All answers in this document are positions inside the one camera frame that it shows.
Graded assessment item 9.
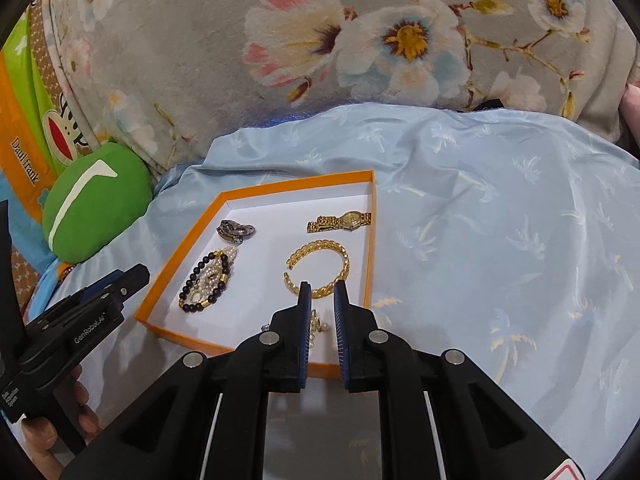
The dark bead bracelet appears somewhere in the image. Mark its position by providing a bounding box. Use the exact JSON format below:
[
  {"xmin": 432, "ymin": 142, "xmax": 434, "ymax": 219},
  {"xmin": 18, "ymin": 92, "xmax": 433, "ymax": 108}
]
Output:
[{"xmin": 178, "ymin": 250, "xmax": 232, "ymax": 314}]

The grey floral blanket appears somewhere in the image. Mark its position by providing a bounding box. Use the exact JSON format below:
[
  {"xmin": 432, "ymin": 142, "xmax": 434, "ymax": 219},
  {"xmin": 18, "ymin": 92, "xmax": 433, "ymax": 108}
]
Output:
[{"xmin": 41, "ymin": 0, "xmax": 639, "ymax": 174}]

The silver link bracelet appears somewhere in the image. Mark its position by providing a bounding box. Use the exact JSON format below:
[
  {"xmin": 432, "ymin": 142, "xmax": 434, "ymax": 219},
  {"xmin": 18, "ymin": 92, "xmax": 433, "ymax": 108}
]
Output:
[{"xmin": 216, "ymin": 219, "xmax": 257, "ymax": 246}]

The pink pillow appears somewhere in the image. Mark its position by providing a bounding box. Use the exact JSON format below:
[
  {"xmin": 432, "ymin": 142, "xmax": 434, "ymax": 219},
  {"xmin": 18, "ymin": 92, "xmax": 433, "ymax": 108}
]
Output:
[{"xmin": 620, "ymin": 84, "xmax": 640, "ymax": 144}]

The gold braided bangle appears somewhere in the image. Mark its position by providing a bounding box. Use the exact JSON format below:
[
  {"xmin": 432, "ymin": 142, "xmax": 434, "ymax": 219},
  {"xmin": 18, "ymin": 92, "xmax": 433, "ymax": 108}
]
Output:
[{"xmin": 283, "ymin": 240, "xmax": 350, "ymax": 299}]

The gold wristwatch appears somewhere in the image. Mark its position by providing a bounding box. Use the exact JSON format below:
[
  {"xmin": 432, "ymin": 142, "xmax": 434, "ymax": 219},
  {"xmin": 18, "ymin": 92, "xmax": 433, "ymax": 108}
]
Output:
[{"xmin": 307, "ymin": 210, "xmax": 372, "ymax": 233}]

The pearl bracelet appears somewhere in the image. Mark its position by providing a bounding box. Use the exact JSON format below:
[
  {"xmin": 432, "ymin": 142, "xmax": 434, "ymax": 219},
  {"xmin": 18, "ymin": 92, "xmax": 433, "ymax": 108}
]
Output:
[{"xmin": 186, "ymin": 245, "xmax": 239, "ymax": 311}]

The left hand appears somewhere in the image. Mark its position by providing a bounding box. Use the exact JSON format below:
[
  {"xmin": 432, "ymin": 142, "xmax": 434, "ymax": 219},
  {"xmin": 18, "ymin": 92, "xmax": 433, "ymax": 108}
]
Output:
[{"xmin": 19, "ymin": 364, "xmax": 101, "ymax": 480}]

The green round plush pillow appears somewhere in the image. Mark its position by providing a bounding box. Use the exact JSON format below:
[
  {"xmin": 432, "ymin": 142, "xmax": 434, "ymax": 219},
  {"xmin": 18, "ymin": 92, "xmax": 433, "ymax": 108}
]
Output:
[{"xmin": 42, "ymin": 143, "xmax": 153, "ymax": 263}]

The colourful cartoon bedsheet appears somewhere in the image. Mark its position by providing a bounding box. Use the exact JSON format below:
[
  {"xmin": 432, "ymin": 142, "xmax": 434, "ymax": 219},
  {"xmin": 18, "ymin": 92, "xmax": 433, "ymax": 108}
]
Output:
[{"xmin": 1, "ymin": 0, "xmax": 99, "ymax": 312}]

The light blue palm-print cloth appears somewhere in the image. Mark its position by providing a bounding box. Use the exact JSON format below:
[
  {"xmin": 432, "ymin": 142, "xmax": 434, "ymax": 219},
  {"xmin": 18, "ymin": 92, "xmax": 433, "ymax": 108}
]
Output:
[{"xmin": 58, "ymin": 104, "xmax": 639, "ymax": 479}]

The orange jewelry box tray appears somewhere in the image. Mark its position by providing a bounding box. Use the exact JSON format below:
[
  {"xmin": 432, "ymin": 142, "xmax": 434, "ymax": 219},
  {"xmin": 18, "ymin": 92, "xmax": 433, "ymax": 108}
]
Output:
[{"xmin": 134, "ymin": 170, "xmax": 376, "ymax": 356}]

